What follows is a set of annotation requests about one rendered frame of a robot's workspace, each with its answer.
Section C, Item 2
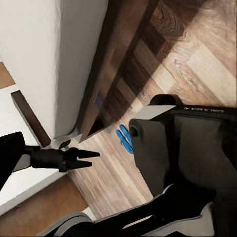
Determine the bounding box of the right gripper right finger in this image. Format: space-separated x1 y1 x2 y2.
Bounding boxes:
221 131 237 171

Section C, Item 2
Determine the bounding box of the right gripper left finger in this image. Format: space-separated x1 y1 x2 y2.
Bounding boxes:
0 131 26 189

